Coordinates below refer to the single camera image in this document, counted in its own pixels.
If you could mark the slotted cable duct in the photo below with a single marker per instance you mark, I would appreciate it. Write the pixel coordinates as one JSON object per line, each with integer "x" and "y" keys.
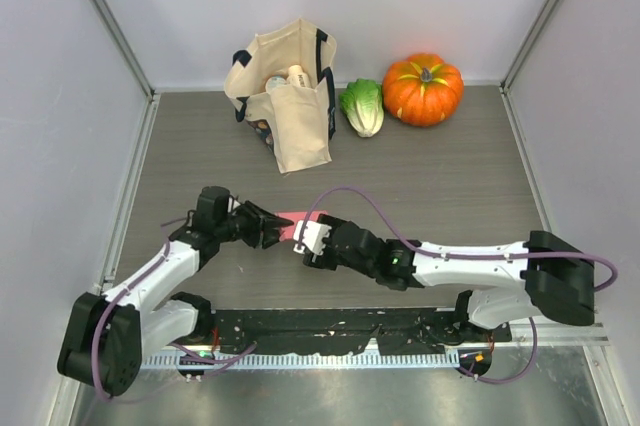
{"x": 370, "y": 358}

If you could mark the beige bottle in bag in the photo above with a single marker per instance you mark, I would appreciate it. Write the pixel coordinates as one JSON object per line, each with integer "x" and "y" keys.
{"x": 298, "y": 77}

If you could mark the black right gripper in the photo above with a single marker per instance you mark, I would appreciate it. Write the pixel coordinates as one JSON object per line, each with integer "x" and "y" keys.
{"x": 324, "y": 261}

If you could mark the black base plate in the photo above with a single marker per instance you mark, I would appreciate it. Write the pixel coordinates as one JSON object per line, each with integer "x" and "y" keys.
{"x": 326, "y": 332}

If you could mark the pink paper box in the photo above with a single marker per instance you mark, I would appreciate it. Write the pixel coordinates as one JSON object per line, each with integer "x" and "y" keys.
{"x": 287, "y": 232}

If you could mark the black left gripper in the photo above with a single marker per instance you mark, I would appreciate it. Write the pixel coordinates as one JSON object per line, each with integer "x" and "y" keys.
{"x": 261, "y": 223}

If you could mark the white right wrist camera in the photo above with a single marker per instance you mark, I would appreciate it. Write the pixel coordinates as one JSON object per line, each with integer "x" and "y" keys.
{"x": 309, "y": 237}

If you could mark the orange pumpkin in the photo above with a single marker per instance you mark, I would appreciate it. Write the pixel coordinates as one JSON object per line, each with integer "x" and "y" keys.
{"x": 422, "y": 90}

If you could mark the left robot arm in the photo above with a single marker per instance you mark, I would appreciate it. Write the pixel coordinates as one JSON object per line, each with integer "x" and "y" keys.
{"x": 108, "y": 335}

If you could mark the beige canvas tote bag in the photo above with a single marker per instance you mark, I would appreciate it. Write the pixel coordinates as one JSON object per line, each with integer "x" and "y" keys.
{"x": 295, "y": 123}

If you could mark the white round container in bag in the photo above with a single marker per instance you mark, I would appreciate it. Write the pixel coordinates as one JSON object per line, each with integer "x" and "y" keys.
{"x": 274, "y": 82}

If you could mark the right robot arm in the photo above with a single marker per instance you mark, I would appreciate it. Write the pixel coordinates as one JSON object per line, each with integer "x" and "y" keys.
{"x": 542, "y": 276}

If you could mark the green lettuce toy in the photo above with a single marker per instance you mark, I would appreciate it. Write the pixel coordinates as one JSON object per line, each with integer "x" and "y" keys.
{"x": 362, "y": 104}

